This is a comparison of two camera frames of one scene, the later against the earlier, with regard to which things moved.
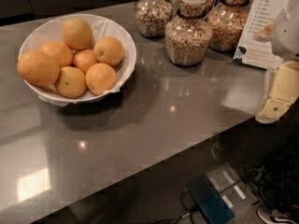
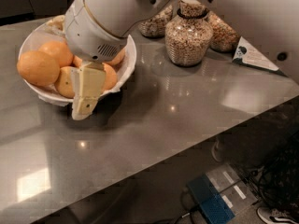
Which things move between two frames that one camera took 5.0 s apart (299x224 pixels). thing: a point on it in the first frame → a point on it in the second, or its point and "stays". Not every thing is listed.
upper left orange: [60, 51] stays
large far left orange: [37, 68] stays
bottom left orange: [70, 82] stays
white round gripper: [287, 36] → [86, 37]
